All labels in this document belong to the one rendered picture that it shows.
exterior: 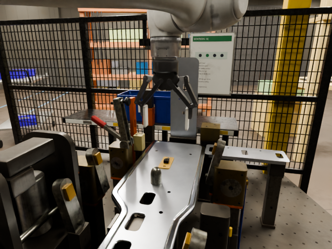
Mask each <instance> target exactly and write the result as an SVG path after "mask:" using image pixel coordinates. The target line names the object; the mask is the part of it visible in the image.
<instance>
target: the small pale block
mask: <svg viewBox="0 0 332 249"><path fill-rule="evenodd" d="M133 138H134V144H133V146H134V152H135V160H136V161H137V160H138V158H139V157H140V156H141V155H142V153H143V152H144V150H145V134H144V133H136V134H135V135H134V136H133ZM140 203H141V204H143V198H142V200H141V202H140ZM137 217H141V218H144V215H140V214H137Z"/></svg>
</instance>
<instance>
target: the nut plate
mask: <svg viewBox="0 0 332 249"><path fill-rule="evenodd" d="M166 158H168V157H163V159H162V161H161V163H160V164H159V166H158V167H159V168H163V169H170V166H171V164H172V162H173V160H174V158H173V157H169V159H167V161H166V160H165V159H166Z"/></svg>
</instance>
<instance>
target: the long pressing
mask: <svg viewBox="0 0 332 249"><path fill-rule="evenodd" d="M205 150H206V148H205V147H204V146H202V145H198V144H188V143H176V142H165V141H158V140H155V141H153V142H152V143H151V144H150V145H149V146H148V147H147V149H146V150H145V151H144V152H143V153H142V155H141V156H140V157H139V158H138V160H137V161H136V162H135V163H134V164H133V166H132V167H131V168H130V169H129V170H128V172H127V173H126V174H125V175H124V176H123V178H122V179H121V180H120V181H119V183H118V184H117V185H116V186H115V187H114V189H113V190H112V192H111V198H112V201H113V202H114V204H115V205H116V207H117V209H118V210H119V212H120V214H119V216H118V218H117V219H116V221H115V222H114V224H113V225H112V227H111V228H110V230H109V231H108V233H107V234H106V236H105V237H104V239H103V240H102V242H101V243H100V245H99V247H98V248H97V249H114V247H115V245H116V244H117V243H118V242H125V243H129V244H130V245H131V246H130V248H129V249H173V247H174V243H175V239H176V236H177V232H178V228H179V226H180V224H181V223H182V222H183V221H184V220H185V219H186V218H187V217H188V216H189V215H190V214H191V213H192V212H193V210H194V208H195V204H196V199H197V193H198V188H199V183H200V178H201V173H202V168H203V163H204V158H205ZM163 157H173V158H174V160H173V162H172V164H171V166H170V169H163V168H161V169H160V170H161V172H162V183H161V184H160V185H152V184H151V179H150V173H151V169H152V168H153V167H156V166H157V167H158V166H159V164H160V163H161V161H162V159H163ZM168 191H170V193H168ZM145 194H154V195H155V197H154V199H153V201H152V203H151V204H150V205H144V204H141V203H140V202H141V200H142V198H143V196H144V195H145ZM160 211H162V212H163V213H162V214H160V213H159V212H160ZM134 214H140V215H144V216H145V218H144V220H143V222H142V224H141V226H140V228H139V230H137V231H129V230H127V229H126V226H127V224H128V223H129V221H130V219H131V217H132V216H133V215H134Z"/></svg>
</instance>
